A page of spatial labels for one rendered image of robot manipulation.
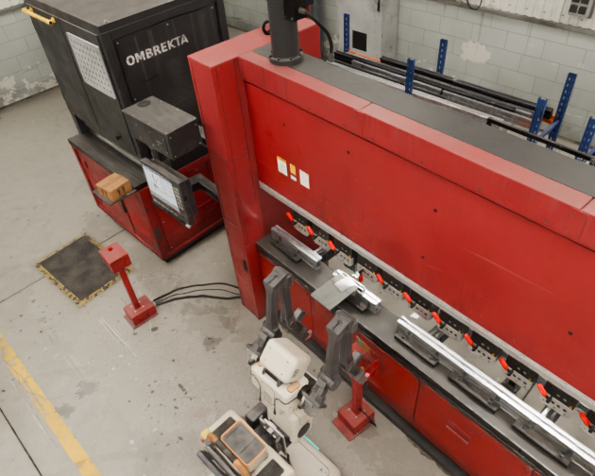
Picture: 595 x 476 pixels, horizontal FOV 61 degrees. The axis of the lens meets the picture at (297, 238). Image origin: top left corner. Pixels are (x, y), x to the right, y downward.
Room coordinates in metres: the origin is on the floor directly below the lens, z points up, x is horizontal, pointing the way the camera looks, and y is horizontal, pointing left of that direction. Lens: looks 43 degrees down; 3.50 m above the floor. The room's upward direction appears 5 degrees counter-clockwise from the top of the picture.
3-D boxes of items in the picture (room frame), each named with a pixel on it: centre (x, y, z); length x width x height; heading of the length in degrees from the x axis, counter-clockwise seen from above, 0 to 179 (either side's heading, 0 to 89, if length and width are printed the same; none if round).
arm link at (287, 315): (1.78, 0.10, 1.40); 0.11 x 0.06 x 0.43; 42
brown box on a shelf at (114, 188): (3.50, 1.50, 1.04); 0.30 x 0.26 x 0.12; 42
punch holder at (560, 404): (1.17, -1.17, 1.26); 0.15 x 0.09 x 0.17; 38
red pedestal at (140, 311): (2.95, 1.46, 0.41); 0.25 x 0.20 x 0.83; 128
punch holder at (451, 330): (1.64, -0.80, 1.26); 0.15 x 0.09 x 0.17; 38
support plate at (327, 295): (2.16, -0.21, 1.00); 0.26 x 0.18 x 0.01; 128
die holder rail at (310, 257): (2.68, 0.02, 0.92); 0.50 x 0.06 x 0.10; 38
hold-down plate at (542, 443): (1.11, -1.15, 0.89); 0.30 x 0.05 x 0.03; 38
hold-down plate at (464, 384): (1.42, -0.90, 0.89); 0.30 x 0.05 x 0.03; 38
